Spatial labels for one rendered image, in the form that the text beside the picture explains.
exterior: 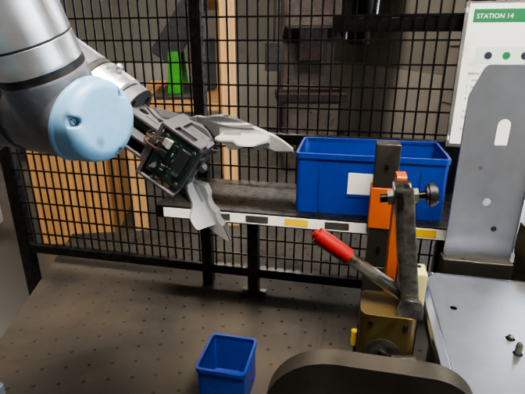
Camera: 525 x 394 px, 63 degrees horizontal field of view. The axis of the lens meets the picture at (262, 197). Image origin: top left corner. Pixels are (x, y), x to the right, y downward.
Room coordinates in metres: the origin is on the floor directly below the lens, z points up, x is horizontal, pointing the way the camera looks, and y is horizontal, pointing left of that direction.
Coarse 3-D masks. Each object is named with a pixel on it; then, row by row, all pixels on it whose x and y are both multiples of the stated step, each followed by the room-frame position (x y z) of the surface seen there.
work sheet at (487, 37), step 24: (480, 24) 0.97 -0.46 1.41; (504, 24) 0.96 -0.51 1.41; (480, 48) 0.97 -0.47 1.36; (504, 48) 0.96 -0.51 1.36; (456, 72) 0.98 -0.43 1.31; (480, 72) 0.97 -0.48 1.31; (456, 96) 0.98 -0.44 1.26; (456, 120) 0.98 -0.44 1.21; (504, 120) 0.95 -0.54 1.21; (456, 144) 0.97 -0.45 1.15; (504, 144) 0.95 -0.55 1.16
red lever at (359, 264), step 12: (312, 240) 0.50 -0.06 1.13; (324, 240) 0.49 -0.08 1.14; (336, 240) 0.49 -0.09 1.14; (336, 252) 0.48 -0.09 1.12; (348, 252) 0.48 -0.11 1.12; (348, 264) 0.48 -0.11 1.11; (360, 264) 0.48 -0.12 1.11; (372, 276) 0.48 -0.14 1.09; (384, 276) 0.48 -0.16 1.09; (384, 288) 0.47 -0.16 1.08; (396, 288) 0.47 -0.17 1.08
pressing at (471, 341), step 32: (448, 288) 0.60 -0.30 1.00; (480, 288) 0.60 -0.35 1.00; (512, 288) 0.60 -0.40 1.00; (448, 320) 0.51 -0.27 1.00; (480, 320) 0.51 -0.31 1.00; (512, 320) 0.51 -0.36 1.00; (448, 352) 0.45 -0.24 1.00; (480, 352) 0.45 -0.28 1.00; (480, 384) 0.39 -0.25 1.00; (512, 384) 0.39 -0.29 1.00
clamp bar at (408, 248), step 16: (400, 192) 0.46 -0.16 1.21; (416, 192) 0.47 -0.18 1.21; (432, 192) 0.46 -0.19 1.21; (400, 208) 0.46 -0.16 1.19; (400, 224) 0.46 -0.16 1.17; (400, 240) 0.46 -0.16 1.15; (400, 256) 0.46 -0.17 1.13; (416, 256) 0.46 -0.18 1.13; (400, 272) 0.46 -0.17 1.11; (416, 272) 0.46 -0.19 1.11; (400, 288) 0.46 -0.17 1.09; (416, 288) 0.46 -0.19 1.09
